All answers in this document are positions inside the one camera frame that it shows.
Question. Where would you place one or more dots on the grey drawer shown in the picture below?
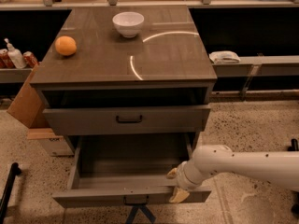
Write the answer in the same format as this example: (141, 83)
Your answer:
(125, 120)
(124, 169)

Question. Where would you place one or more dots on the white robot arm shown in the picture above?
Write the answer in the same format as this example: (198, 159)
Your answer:
(278, 168)

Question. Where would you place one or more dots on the grey top drawer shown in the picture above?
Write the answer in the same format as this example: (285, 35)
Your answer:
(125, 120)

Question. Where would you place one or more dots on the grey drawer cabinet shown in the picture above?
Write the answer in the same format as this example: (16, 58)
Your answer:
(164, 65)

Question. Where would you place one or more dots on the white box on floor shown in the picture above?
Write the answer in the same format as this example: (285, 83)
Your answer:
(54, 145)

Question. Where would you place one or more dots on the folded white cloth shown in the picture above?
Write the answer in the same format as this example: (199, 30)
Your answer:
(225, 56)

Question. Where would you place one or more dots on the brown cardboard box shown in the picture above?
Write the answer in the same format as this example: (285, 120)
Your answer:
(27, 107)

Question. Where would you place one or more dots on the white ceramic bowl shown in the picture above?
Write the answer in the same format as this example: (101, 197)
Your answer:
(128, 24)

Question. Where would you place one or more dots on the black left base leg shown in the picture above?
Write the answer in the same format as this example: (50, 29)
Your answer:
(13, 172)

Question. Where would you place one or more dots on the orange fruit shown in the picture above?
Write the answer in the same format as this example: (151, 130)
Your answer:
(65, 45)

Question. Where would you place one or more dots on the red soda can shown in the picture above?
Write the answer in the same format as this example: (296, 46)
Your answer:
(30, 58)

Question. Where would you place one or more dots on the white pump bottle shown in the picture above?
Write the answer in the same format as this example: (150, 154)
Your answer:
(15, 55)

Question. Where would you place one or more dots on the red can at edge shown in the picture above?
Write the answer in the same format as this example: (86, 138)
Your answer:
(5, 61)

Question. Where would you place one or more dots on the grey metal shelf rail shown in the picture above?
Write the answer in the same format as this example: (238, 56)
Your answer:
(260, 66)

